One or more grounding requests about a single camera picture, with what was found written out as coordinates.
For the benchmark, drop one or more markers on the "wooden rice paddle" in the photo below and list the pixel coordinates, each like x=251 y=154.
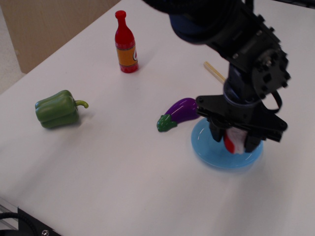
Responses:
x=214 y=72

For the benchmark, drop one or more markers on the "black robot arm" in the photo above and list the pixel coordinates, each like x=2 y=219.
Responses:
x=257 y=65

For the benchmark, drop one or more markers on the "black metal table bracket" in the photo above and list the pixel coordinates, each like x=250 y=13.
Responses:
x=28 y=225

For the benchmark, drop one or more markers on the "red and white toy sushi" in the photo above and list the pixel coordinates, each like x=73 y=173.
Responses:
x=234 y=140

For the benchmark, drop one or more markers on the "blue plastic plate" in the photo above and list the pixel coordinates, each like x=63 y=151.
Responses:
x=215 y=154

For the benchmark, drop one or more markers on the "green toy bell pepper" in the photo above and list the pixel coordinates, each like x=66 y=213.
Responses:
x=58 y=110

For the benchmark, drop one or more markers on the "purple toy eggplant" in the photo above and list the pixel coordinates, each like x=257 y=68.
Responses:
x=181 y=111

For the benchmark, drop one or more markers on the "red toy sauce bottle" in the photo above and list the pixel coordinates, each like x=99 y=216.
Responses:
x=125 y=45

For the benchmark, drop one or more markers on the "beige wooden cabinet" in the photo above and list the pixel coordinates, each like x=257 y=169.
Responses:
x=38 y=28

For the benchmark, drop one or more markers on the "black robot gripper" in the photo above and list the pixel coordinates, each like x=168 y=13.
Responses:
x=229 y=110

